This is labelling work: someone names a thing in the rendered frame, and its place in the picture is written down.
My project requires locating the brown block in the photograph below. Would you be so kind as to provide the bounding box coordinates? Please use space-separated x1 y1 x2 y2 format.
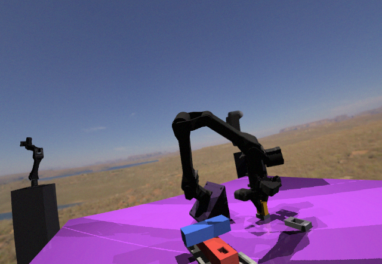
256 201 269 215

